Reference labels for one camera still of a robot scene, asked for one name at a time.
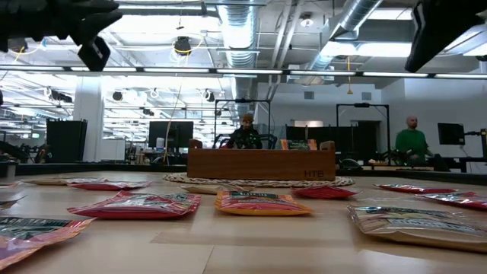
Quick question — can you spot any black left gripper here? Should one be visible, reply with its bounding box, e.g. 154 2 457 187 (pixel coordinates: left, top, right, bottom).
22 0 123 72

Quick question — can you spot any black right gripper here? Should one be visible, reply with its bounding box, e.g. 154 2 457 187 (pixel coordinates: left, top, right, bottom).
405 0 487 73

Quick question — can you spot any red tea packet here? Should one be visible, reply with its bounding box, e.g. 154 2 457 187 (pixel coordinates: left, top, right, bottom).
291 185 358 200
67 190 202 220
416 191 487 212
70 181 152 192
374 183 459 195

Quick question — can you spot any beige tea packet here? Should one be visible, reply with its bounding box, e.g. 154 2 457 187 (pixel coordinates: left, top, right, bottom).
22 177 110 186
181 184 255 196
347 205 487 253

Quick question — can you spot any black monitor on arm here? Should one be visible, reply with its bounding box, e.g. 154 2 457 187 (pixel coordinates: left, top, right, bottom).
437 122 466 147

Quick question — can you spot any wooden tea box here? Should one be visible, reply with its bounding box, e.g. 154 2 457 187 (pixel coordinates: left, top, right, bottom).
186 139 336 181

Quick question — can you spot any white column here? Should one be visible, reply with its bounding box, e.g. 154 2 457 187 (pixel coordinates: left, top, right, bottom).
72 75 105 164

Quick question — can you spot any person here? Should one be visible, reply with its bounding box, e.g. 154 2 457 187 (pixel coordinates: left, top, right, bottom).
227 113 264 150
394 115 434 167

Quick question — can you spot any black cabinet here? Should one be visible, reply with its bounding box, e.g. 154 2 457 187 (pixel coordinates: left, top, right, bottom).
46 118 88 164

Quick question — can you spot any black workbench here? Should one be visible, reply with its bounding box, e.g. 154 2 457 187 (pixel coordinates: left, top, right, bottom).
364 151 487 174

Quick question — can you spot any white cabinet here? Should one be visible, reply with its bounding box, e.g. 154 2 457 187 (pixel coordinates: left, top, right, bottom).
100 139 126 161

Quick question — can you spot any black computer monitor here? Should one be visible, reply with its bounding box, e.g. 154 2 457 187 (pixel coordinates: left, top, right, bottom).
148 120 195 150

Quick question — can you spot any long ceiling light bar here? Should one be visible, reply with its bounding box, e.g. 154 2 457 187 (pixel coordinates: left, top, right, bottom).
0 65 487 79

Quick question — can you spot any grey bin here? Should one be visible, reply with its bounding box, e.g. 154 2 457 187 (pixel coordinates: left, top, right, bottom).
0 158 19 178

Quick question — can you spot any round woven placemat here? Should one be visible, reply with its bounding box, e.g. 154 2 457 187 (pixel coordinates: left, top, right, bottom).
162 173 355 189

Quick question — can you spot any slanted silver ventilation duct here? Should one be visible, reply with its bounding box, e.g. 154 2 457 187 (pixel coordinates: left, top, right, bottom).
304 0 384 73

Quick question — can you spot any black ceiling cable reel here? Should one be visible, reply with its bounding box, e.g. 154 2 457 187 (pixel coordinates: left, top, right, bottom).
173 36 193 57
7 37 28 53

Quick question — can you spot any yellow hanging cord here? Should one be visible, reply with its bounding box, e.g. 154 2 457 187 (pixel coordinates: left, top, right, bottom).
345 56 353 95

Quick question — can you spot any black metal frame rig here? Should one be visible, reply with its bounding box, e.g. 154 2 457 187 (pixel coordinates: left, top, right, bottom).
336 102 390 161
214 98 272 150

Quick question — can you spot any round silver ventilation duct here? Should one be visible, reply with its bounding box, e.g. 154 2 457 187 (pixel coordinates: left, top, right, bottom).
216 0 260 69

